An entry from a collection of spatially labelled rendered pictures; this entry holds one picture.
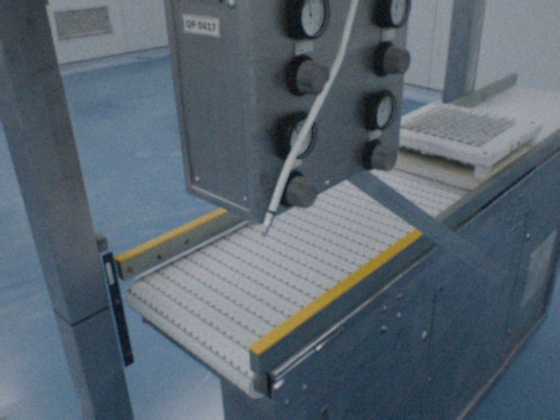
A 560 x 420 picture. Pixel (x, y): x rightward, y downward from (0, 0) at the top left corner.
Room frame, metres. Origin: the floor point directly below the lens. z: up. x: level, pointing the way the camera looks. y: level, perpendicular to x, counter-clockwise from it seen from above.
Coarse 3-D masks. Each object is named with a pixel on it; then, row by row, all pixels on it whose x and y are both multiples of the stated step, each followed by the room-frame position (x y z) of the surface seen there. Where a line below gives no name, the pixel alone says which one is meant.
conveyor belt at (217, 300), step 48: (528, 96) 1.46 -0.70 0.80; (336, 192) 0.90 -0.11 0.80; (432, 192) 0.89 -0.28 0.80; (240, 240) 0.74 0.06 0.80; (288, 240) 0.73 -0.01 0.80; (336, 240) 0.73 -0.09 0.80; (384, 240) 0.72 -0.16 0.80; (144, 288) 0.62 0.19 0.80; (192, 288) 0.62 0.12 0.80; (240, 288) 0.61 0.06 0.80; (288, 288) 0.61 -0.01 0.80; (192, 336) 0.53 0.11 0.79; (240, 336) 0.51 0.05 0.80; (240, 384) 0.46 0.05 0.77
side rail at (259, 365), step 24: (552, 144) 1.04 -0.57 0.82; (504, 168) 0.90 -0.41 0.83; (528, 168) 0.96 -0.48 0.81; (480, 192) 0.81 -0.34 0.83; (456, 216) 0.75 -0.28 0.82; (384, 264) 0.61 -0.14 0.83; (360, 288) 0.57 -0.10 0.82; (336, 312) 0.54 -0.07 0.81; (288, 336) 0.47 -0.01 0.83; (312, 336) 0.50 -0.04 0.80; (264, 360) 0.45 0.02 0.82
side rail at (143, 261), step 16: (496, 80) 1.50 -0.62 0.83; (512, 80) 1.55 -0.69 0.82; (464, 96) 1.36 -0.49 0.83; (480, 96) 1.40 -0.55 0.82; (208, 224) 0.74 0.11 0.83; (224, 224) 0.76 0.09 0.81; (176, 240) 0.70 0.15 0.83; (192, 240) 0.72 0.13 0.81; (144, 256) 0.66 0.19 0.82; (128, 272) 0.64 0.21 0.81
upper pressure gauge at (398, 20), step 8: (384, 0) 0.52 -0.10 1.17; (392, 0) 0.51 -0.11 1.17; (400, 0) 0.52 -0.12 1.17; (408, 0) 0.53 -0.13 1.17; (384, 8) 0.52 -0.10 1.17; (392, 8) 0.52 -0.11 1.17; (400, 8) 0.53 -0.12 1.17; (408, 8) 0.54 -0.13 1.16; (384, 16) 0.52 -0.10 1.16; (392, 16) 0.52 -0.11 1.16; (400, 16) 0.53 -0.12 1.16; (408, 16) 0.54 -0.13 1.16; (384, 24) 0.52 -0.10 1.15; (392, 24) 0.52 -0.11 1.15; (400, 24) 0.53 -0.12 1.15
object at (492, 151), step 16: (416, 112) 1.14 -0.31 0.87; (400, 128) 1.04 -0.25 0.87; (512, 128) 1.01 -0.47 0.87; (528, 128) 1.01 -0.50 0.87; (400, 144) 0.99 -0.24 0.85; (416, 144) 0.97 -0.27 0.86; (432, 144) 0.95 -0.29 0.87; (448, 144) 0.94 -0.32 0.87; (464, 144) 0.94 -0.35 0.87; (496, 144) 0.93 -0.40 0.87; (512, 144) 0.94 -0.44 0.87; (464, 160) 0.90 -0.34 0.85; (480, 160) 0.88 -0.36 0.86; (496, 160) 0.89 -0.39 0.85
